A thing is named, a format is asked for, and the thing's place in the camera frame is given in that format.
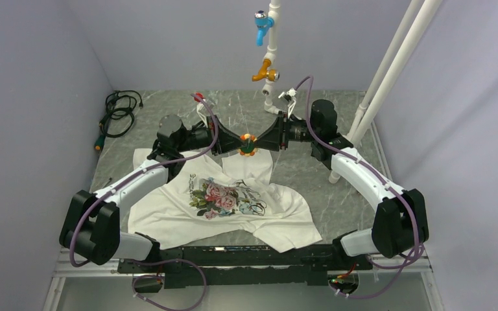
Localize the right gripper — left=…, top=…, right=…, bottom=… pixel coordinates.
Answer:
left=252, top=111, right=320, bottom=152

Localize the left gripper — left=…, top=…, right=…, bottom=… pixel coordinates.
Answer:
left=176, top=115, right=248, bottom=156

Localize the orange yellow pompom brooch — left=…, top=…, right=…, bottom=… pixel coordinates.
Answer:
left=239, top=133, right=257, bottom=157

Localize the white printed t-shirt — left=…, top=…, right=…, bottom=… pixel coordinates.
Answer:
left=127, top=150, right=322, bottom=253

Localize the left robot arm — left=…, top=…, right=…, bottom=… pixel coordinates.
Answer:
left=59, top=115, right=246, bottom=272

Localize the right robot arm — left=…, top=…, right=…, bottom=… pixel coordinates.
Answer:
left=252, top=99, right=429, bottom=269

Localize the orange faucet tap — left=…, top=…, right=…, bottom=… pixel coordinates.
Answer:
left=251, top=58, right=280, bottom=82

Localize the blue faucet tap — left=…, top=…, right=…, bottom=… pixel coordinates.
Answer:
left=254, top=10, right=275, bottom=46

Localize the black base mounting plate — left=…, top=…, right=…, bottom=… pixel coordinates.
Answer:
left=117, top=244, right=372, bottom=289

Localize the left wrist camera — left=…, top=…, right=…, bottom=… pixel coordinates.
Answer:
left=193, top=93, right=215, bottom=126

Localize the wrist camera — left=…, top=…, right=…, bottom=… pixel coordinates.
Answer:
left=278, top=88, right=297, bottom=118
left=193, top=93, right=215, bottom=126

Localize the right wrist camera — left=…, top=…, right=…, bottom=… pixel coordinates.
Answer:
left=278, top=88, right=297, bottom=118

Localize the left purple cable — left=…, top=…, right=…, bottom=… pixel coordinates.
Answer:
left=68, top=93, right=220, bottom=311

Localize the purple cable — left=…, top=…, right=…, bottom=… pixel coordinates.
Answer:
left=294, top=75, right=425, bottom=301
left=68, top=93, right=220, bottom=311

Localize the white pvc pipe frame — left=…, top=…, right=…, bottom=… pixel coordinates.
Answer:
left=261, top=0, right=443, bottom=185

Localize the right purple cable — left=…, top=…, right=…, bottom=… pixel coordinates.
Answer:
left=294, top=75, right=425, bottom=301

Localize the black coiled cable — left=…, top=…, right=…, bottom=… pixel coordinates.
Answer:
left=94, top=90, right=144, bottom=152

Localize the aluminium rail frame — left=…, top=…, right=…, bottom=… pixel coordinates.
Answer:
left=42, top=122, right=445, bottom=311

